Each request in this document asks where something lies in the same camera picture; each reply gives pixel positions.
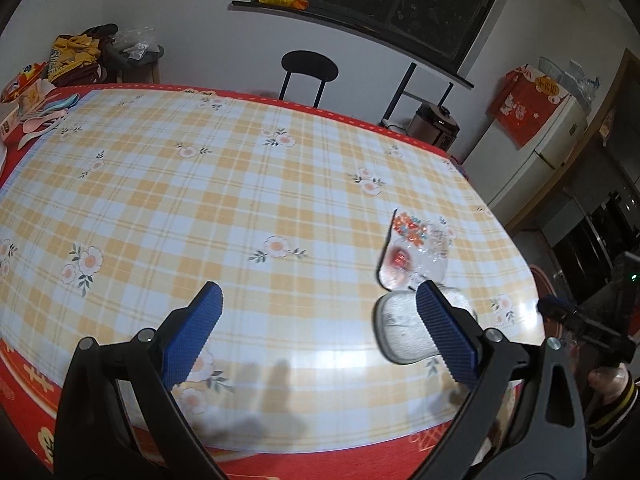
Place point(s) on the person's right hand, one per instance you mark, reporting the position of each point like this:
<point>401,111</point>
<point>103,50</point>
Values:
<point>607,380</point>

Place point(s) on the person's right forearm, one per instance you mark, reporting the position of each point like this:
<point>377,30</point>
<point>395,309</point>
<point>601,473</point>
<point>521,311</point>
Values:
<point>617,422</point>

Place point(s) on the black metal rack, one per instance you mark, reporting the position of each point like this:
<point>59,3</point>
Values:
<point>400,90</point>

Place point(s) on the black window sill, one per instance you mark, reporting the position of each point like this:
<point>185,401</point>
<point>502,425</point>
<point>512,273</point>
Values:
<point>350,17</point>

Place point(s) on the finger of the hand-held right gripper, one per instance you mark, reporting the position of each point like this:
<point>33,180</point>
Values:
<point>555,307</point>

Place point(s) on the clear plastic bags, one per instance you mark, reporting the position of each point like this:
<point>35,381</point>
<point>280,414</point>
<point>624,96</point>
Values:
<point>575,80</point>

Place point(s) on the pink and blue plastic items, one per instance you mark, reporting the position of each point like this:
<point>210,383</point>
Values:
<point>47,115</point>

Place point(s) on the black kitchen oven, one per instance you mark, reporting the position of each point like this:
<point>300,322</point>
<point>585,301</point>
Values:
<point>590,250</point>

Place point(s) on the yellow clothing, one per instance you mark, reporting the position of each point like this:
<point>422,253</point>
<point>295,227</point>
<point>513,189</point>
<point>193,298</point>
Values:
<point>72,55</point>

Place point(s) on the yellow checked floral tablecloth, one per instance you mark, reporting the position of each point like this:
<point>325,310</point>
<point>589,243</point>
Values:
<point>225,200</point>

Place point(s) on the wooden stool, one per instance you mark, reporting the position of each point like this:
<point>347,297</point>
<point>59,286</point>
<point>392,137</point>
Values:
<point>150,67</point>

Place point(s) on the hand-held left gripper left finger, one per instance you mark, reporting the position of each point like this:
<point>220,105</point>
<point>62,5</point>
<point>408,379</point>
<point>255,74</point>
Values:
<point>195,330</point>

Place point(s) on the cream refrigerator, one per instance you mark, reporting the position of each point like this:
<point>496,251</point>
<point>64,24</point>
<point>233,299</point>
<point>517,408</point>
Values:
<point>525,170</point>

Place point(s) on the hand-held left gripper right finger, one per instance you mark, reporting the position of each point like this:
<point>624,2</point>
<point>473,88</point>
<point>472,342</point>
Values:
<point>445,330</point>

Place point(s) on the crumpled clear plastic bag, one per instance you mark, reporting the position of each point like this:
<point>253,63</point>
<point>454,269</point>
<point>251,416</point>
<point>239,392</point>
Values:
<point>135,42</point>

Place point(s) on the cream cardboard box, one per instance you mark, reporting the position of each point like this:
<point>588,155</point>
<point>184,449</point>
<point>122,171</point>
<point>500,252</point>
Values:
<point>25,107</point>

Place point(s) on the clear wrapper with red print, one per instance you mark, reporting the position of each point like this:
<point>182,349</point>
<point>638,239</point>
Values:
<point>410,260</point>

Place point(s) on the red gift box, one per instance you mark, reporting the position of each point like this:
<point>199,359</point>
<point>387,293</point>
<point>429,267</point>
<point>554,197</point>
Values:
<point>520,105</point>

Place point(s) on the wooden door frame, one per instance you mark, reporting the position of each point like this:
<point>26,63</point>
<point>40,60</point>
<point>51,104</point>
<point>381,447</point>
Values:
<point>600,125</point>

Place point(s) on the brown electric pressure cooker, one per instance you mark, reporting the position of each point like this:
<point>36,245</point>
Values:
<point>435,127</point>

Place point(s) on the orange snack packet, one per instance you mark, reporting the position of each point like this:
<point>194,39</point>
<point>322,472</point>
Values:
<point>22,80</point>

